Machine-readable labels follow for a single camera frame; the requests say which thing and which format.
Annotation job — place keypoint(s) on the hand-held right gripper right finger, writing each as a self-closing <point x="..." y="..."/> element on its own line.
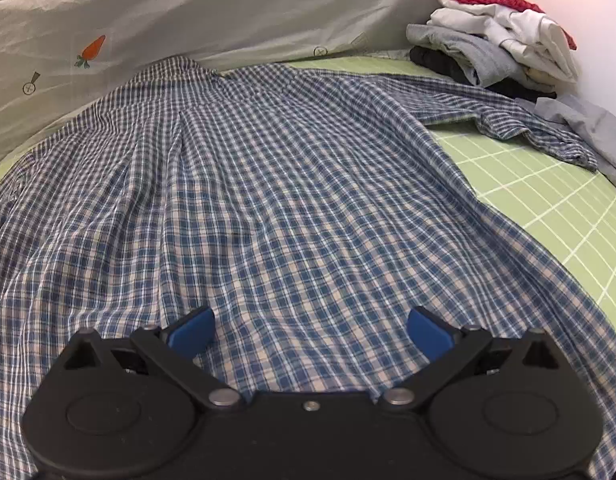
<point x="427" y="332"/>

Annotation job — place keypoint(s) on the green grid mat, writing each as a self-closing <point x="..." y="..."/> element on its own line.
<point x="537" y="195"/>

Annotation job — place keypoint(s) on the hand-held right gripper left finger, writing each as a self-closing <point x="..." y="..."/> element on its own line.
<point x="190" y="332"/>

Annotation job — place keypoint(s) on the blue plaid shirt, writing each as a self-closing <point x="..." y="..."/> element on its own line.
<point x="288" y="185"/>

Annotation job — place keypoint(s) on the grey carrot-print quilt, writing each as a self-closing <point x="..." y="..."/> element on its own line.
<point x="238" y="5"/>

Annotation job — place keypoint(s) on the black garment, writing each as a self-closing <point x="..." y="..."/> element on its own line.
<point x="437" y="60"/>

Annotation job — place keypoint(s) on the light grey garment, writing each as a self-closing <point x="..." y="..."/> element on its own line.
<point x="592" y="125"/>

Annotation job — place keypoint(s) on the white garment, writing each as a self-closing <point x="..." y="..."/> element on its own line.
<point x="527" y="27"/>

